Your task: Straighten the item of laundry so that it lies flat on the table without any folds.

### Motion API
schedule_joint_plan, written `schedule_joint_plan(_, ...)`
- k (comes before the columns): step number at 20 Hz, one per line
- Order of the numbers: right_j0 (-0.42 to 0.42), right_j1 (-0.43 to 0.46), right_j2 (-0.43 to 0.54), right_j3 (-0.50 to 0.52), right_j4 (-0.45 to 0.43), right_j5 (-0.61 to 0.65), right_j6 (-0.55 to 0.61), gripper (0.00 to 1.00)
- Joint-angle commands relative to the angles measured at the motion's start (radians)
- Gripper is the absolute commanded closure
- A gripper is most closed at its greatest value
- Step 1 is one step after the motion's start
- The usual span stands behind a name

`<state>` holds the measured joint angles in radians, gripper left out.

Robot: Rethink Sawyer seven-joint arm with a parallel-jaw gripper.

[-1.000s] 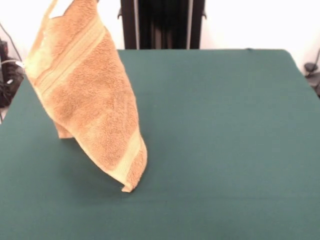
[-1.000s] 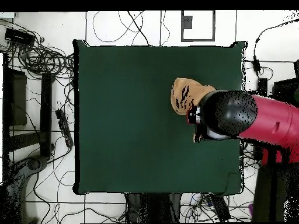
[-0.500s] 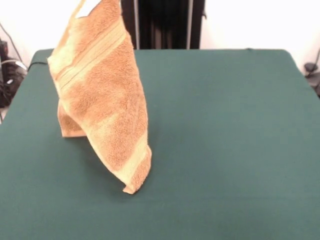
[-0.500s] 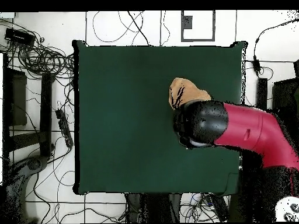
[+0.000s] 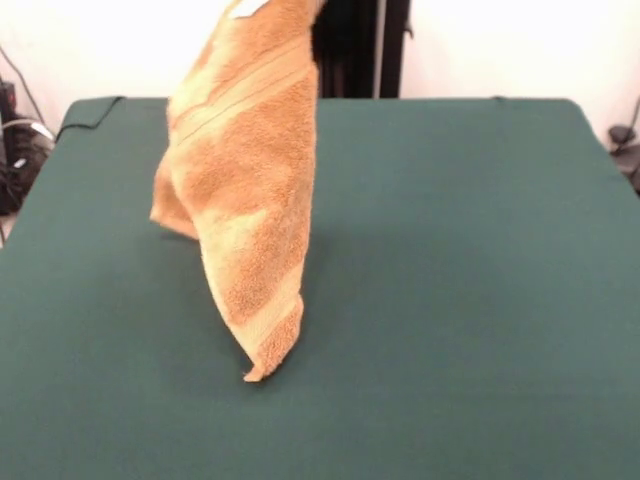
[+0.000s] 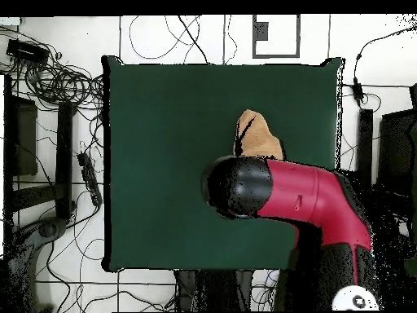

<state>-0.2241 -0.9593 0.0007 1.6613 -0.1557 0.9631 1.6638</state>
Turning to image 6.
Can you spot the grey rectangular frame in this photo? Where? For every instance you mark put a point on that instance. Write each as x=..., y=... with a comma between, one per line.
x=297, y=36

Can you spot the dark green table cloth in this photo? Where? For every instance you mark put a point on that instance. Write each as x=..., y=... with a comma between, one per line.
x=163, y=146

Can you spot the black power strip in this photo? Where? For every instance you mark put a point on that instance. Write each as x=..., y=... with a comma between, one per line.
x=89, y=177

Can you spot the dark flat panel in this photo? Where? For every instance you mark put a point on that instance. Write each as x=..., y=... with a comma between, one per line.
x=24, y=137
x=395, y=150

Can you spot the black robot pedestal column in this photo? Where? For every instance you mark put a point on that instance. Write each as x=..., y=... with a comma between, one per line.
x=211, y=290

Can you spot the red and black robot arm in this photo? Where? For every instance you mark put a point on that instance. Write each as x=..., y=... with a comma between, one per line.
x=293, y=192

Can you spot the grey tripod base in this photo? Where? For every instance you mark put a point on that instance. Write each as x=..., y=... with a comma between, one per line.
x=49, y=228

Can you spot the orange-brown terry towel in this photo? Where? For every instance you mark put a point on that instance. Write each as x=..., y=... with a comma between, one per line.
x=260, y=137

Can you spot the black box device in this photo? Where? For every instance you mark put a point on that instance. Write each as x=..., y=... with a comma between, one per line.
x=27, y=51

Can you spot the black metal bar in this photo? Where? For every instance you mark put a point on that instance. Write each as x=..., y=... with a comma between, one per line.
x=65, y=156
x=365, y=146

